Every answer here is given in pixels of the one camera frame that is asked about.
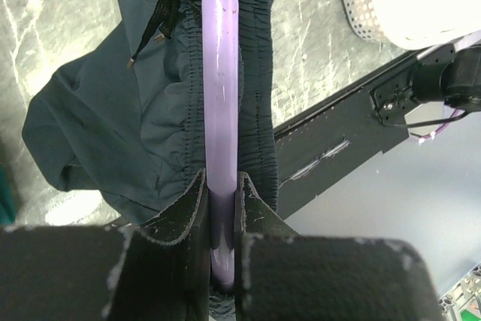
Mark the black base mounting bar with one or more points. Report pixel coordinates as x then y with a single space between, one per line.
322 145

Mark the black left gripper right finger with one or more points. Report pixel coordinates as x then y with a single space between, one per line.
282 275

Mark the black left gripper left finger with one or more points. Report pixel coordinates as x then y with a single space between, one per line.
157 271

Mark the green shorts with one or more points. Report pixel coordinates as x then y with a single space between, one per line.
8 211

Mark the purple hanger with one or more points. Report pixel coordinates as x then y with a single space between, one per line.
220 56

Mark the dark navy shorts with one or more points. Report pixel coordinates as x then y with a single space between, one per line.
137 134

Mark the white perforated basket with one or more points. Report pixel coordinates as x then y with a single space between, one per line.
415 24

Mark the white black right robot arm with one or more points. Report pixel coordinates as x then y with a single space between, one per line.
446 75

